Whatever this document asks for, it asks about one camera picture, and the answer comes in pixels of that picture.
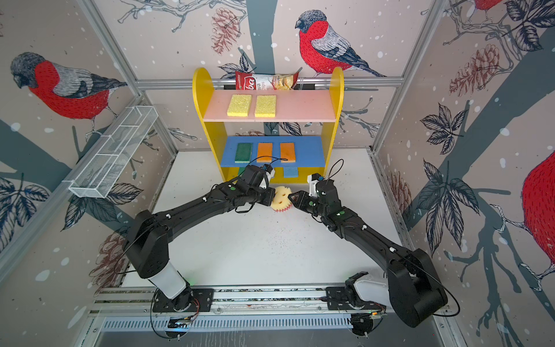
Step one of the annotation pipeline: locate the dark green sponge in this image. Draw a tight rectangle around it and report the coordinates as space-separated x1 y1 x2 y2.
234 143 253 163

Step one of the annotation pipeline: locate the yellow smiley face sponge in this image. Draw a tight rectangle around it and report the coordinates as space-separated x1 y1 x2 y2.
270 186 292 212

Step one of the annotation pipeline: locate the pale yellow sponge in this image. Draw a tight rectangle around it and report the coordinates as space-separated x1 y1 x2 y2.
256 143 273 163

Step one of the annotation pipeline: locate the blue sponge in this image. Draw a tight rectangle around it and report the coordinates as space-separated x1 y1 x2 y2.
283 167 299 179

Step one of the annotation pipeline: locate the orange sponge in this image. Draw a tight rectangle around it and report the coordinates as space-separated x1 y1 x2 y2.
280 143 296 163

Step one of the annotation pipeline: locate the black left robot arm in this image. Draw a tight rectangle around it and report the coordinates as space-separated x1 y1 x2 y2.
124 164 275 300

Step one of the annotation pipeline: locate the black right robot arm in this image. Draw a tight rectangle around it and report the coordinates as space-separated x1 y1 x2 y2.
288 179 448 328

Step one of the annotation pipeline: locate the yellow shelf with coloured boards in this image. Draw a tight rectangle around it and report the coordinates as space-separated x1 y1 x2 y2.
192 68 345 184

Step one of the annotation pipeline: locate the red cassava chips bag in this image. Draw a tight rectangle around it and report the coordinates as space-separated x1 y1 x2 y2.
235 72 299 91

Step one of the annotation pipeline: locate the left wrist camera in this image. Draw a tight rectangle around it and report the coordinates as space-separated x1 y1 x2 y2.
262 163 275 187

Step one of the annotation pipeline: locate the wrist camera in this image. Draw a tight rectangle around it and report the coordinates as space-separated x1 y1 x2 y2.
262 163 275 187
307 173 324 198

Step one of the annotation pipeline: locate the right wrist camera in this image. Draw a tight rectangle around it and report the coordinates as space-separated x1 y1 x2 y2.
307 173 324 198

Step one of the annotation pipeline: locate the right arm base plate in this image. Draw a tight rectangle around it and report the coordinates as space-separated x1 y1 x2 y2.
321 286 387 312

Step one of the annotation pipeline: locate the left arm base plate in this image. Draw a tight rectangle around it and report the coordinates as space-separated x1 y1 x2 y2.
152 288 215 313

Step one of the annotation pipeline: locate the white wire mesh basket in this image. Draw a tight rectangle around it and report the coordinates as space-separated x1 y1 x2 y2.
69 106 158 198

